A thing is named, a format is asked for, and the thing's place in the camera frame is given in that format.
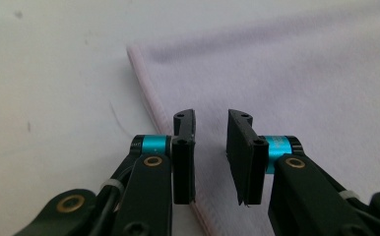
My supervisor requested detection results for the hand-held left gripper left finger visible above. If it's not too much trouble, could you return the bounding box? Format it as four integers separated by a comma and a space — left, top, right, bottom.
112, 108, 197, 236

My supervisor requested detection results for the lilac printed towel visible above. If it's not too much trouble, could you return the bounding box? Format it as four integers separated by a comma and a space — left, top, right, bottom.
126, 0, 380, 236

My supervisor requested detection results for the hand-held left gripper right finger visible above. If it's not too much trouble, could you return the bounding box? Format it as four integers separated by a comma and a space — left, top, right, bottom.
225, 108, 376, 236

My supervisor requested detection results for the white grid mat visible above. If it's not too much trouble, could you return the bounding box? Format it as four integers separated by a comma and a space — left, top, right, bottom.
0, 0, 380, 236

